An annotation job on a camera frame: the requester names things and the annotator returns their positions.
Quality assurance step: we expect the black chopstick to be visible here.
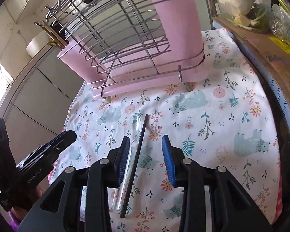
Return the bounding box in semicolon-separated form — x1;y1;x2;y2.
120;114;149;218

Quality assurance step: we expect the light wooden chopstick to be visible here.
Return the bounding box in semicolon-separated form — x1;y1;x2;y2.
40;21;68;50

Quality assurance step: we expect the person's left hand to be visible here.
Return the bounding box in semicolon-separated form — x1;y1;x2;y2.
9;186;44;223

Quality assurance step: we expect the clear plastic spoon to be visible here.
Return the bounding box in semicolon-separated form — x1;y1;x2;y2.
113;121;142;211

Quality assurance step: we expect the floral bear print cloth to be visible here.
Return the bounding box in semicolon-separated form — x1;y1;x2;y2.
49;29;282;231

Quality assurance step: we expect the pink drip tray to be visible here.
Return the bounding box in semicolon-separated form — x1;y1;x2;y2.
92;37;207;99

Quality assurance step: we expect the pink utensil cup left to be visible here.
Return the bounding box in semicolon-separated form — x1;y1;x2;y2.
57;36;108;87

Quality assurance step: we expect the pink utensil cup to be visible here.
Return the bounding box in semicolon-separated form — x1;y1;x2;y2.
151;0;208;82
57;36;108;87

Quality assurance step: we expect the cardboard box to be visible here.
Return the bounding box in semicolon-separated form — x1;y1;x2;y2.
213;17;290;104

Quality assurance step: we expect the pink utensil cup right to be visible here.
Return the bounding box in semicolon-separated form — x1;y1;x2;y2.
151;0;208;82

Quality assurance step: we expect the metal shelf pole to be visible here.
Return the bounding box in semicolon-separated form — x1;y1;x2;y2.
205;0;218;29

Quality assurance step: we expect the clear plastic bowl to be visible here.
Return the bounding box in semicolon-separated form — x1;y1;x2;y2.
217;0;271;33

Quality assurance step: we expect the metal wire dish rack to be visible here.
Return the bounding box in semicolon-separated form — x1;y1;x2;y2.
34;0;206;100

